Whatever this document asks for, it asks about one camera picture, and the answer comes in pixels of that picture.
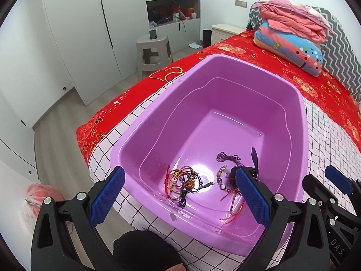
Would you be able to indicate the blue pink patterned pillow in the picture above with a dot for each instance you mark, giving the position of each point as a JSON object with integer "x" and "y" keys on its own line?
{"x": 290, "y": 50}

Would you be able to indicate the wall switch plate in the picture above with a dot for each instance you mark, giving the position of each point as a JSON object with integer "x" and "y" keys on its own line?
{"x": 240, "y": 3}

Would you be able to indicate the pink plastic bag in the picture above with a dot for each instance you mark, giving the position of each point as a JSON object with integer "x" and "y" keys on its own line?
{"x": 39, "y": 197}

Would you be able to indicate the small black device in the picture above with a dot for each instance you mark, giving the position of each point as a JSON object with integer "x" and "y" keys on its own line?
{"x": 153, "y": 34}

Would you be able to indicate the white nightstand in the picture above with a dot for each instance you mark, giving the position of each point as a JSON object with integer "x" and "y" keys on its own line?
{"x": 225, "y": 32}

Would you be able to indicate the pink folded quilt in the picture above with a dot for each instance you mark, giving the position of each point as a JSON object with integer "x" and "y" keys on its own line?
{"x": 293, "y": 19}

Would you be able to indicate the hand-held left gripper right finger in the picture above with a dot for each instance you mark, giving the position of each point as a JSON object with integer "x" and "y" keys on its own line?
{"x": 253, "y": 197}

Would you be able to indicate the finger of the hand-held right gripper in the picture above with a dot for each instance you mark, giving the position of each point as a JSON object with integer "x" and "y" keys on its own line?
{"x": 313, "y": 186}
{"x": 338, "y": 178}

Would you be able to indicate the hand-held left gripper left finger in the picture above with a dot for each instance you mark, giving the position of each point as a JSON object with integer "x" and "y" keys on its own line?
{"x": 108, "y": 194}

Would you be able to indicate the white wardrobe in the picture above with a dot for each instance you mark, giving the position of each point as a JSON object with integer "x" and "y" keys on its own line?
{"x": 79, "y": 34}

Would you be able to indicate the checked bed sheet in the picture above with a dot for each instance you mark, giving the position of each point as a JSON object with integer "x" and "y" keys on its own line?
{"x": 327, "y": 135}

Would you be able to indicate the black trash bin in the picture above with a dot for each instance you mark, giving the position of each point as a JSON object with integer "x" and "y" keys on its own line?
{"x": 206, "y": 38}

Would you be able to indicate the red box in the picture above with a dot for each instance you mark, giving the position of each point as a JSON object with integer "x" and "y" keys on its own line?
{"x": 189, "y": 11}

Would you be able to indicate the white jar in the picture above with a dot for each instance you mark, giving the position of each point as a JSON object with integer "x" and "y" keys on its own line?
{"x": 176, "y": 16}

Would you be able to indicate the red patterned bedsheet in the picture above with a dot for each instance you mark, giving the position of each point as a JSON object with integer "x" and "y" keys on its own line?
{"x": 135, "y": 96}

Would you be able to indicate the person's dark trouser leg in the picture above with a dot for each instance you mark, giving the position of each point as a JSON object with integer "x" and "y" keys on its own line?
{"x": 143, "y": 251}

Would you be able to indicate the purple plastic basin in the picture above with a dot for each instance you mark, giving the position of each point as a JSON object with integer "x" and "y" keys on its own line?
{"x": 214, "y": 104}

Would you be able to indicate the grey zigzag pillow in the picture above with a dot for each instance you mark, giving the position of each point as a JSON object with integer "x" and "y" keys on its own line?
{"x": 344, "y": 59}

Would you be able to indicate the grey plastic stool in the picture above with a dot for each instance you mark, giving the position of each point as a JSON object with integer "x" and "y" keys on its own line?
{"x": 153, "y": 45}

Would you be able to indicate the white paper scrap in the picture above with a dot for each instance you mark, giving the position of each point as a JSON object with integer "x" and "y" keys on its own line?
{"x": 194, "y": 45}

